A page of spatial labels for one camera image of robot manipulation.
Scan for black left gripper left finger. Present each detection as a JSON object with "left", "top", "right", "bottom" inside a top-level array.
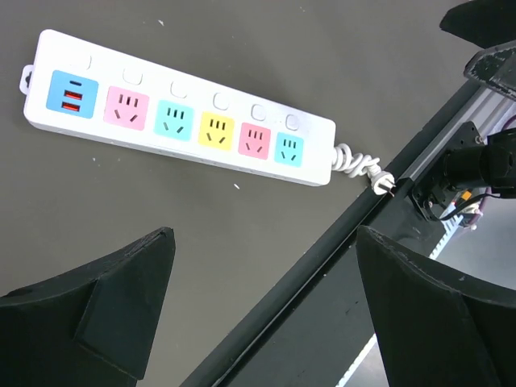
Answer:
[{"left": 1, "top": 227, "right": 176, "bottom": 386}]

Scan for white multicolour power strip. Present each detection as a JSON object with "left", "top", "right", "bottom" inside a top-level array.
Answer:
[{"left": 19, "top": 29, "right": 335, "bottom": 186}]

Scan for white coiled power cord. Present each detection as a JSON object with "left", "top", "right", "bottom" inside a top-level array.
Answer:
[{"left": 331, "top": 143, "right": 397, "bottom": 199}]

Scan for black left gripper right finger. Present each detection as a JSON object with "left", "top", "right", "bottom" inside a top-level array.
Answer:
[{"left": 356, "top": 227, "right": 515, "bottom": 386}]

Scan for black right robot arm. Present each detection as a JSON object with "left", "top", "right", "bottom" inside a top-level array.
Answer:
[{"left": 356, "top": 1, "right": 515, "bottom": 386}]

